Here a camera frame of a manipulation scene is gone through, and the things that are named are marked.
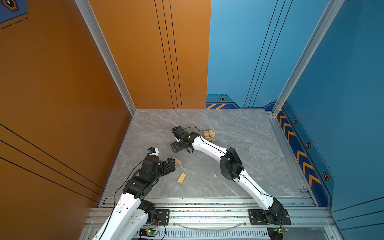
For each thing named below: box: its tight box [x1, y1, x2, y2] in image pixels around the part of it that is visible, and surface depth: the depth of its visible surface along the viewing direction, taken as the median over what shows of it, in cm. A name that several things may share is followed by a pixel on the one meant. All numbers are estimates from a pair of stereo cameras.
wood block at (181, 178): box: [177, 172, 187, 184], surface depth 87 cm
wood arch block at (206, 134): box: [204, 130, 210, 139], surface depth 104 cm
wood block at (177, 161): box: [171, 156, 183, 166], surface depth 93 cm
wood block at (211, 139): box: [204, 136, 217, 143], surface depth 102 cm
